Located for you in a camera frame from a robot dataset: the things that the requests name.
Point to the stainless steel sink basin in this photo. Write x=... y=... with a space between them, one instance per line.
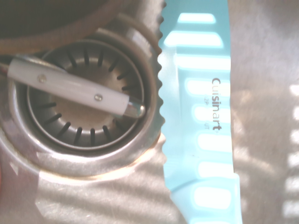
x=261 y=70

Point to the metal sink drain strainer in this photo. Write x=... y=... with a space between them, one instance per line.
x=88 y=149

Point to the light blue serrated knife blade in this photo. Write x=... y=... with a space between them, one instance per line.
x=184 y=116

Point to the brown wooden bowl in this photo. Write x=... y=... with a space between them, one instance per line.
x=35 y=21

